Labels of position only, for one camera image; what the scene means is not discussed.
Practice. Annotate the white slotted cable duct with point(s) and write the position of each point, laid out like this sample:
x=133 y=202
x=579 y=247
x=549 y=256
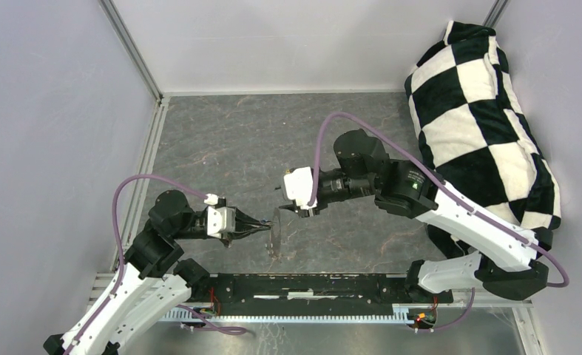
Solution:
x=396 y=314

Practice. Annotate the black white checkered blanket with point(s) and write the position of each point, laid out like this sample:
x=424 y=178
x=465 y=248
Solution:
x=472 y=130

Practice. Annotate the metal keyring plate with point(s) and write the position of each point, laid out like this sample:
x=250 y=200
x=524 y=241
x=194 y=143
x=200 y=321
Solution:
x=273 y=245

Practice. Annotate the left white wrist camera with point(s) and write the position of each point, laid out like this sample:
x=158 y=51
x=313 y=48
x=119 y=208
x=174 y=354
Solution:
x=220 y=218

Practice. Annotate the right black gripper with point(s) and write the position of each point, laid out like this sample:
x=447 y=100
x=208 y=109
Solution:
x=304 y=212

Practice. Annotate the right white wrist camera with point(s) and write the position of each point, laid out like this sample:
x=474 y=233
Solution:
x=297 y=185

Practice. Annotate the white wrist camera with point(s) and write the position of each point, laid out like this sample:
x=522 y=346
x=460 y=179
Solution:
x=297 y=185
x=220 y=218

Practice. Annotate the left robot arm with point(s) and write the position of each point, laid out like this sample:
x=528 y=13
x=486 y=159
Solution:
x=154 y=278

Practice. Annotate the red wired circuit board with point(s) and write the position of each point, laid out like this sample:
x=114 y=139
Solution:
x=425 y=320

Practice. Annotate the aluminium frame rail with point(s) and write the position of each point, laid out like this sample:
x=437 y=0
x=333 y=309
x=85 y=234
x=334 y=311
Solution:
x=118 y=24

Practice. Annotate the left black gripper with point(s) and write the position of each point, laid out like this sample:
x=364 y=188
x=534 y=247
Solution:
x=245 y=225

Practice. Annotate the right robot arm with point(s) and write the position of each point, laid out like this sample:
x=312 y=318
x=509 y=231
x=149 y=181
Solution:
x=501 y=257

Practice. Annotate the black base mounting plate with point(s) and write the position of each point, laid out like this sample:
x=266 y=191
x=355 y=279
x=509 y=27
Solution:
x=311 y=294

